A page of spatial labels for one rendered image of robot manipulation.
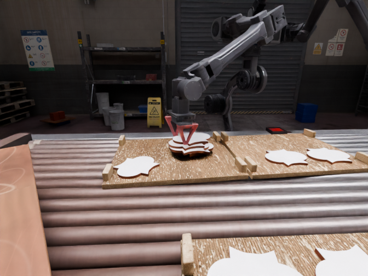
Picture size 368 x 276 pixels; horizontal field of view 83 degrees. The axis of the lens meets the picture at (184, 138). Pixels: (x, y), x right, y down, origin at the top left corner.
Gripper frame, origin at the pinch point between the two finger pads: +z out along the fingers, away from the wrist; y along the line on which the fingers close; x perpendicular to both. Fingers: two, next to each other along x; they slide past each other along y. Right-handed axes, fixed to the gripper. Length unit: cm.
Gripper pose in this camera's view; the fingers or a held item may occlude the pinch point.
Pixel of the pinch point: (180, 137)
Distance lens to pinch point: 73.4
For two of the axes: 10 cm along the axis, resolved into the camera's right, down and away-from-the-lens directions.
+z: -0.2, 9.5, 3.2
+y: 3.9, 3.0, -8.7
